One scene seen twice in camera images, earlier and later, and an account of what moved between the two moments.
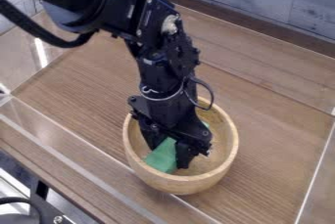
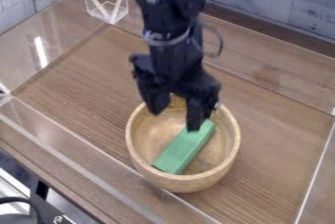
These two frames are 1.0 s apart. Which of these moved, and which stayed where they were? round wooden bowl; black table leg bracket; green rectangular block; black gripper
Moved: green rectangular block; black gripper
Stayed: black table leg bracket; round wooden bowl
